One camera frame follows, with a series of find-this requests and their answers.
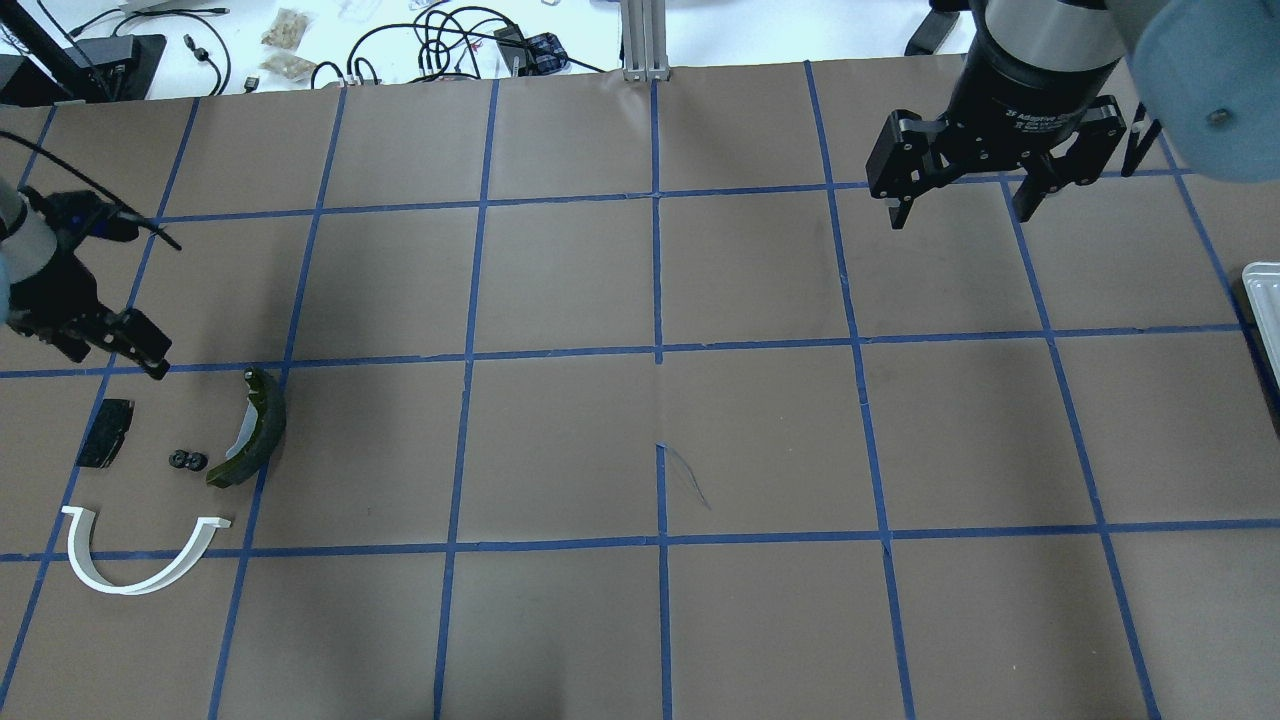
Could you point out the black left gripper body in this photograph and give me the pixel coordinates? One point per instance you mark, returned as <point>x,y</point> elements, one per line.
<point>50,289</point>

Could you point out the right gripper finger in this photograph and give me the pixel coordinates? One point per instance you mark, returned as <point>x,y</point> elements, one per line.
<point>1030,195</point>
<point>899,211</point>

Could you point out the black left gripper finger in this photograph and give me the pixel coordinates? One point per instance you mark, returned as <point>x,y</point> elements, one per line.
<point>75,350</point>
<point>133,335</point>

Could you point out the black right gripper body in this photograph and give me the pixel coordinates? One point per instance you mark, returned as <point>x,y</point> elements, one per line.
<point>1025,92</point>

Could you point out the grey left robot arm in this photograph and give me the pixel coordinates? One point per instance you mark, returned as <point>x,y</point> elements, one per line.
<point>51,295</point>

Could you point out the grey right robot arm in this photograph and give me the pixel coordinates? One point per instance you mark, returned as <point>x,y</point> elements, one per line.
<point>483,221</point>

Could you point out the black brake pad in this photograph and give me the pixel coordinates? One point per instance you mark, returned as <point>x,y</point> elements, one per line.
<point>106,434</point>

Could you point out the green brake shoe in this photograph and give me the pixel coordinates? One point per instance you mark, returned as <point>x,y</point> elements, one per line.
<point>261,431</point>

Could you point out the black power adapter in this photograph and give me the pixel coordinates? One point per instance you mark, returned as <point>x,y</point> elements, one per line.
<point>513,46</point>

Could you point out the white curved plastic bracket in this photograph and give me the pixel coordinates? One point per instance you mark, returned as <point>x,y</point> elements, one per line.
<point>80,528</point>

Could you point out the aluminium frame post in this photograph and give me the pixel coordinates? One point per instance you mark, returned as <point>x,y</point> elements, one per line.
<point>644,54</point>

